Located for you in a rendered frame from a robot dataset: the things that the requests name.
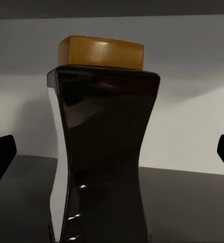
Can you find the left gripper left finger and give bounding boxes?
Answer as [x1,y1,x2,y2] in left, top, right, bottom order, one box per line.
[0,134,17,180]

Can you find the bottle of coffee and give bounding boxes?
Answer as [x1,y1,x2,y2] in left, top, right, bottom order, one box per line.
[47,35,161,243]

